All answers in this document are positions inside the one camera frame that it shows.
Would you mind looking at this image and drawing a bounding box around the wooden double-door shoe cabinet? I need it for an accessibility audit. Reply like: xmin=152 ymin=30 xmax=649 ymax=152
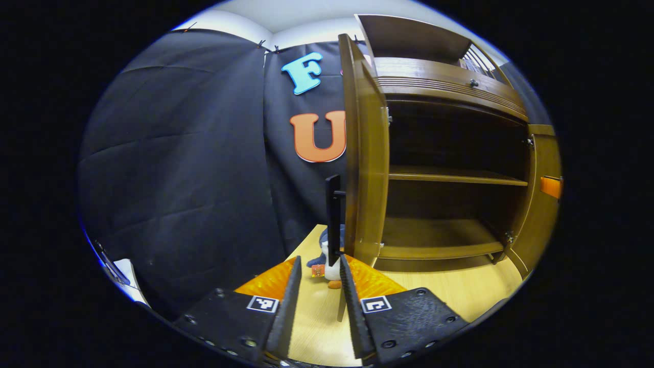
xmin=325 ymin=14 xmax=563 ymax=279

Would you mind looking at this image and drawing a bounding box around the grey penguin plush toy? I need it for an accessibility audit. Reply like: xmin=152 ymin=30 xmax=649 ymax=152
xmin=307 ymin=225 xmax=345 ymax=289

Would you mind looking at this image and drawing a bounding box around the wooden inner shelf board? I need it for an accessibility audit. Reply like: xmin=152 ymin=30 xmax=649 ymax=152
xmin=389 ymin=165 xmax=528 ymax=186

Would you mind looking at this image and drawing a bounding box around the wooden cabinet door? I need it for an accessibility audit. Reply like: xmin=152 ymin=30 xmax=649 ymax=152
xmin=511 ymin=124 xmax=563 ymax=279
xmin=325 ymin=33 xmax=391 ymax=267

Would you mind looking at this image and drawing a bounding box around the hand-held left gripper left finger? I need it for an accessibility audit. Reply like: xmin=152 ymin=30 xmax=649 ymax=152
xmin=174 ymin=256 xmax=303 ymax=361

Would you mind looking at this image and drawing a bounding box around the white paper sheet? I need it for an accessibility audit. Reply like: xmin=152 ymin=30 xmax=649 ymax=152
xmin=113 ymin=258 xmax=149 ymax=306

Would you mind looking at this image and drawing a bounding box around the black backdrop cloth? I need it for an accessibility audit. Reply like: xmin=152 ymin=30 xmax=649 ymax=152
xmin=77 ymin=28 xmax=552 ymax=320

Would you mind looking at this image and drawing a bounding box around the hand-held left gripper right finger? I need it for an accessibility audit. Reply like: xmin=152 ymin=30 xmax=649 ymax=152
xmin=339 ymin=254 xmax=468 ymax=364

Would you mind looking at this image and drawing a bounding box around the grooved wooden cabinet drawer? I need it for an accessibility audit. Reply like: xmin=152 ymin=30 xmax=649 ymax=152
xmin=376 ymin=57 xmax=529 ymax=123

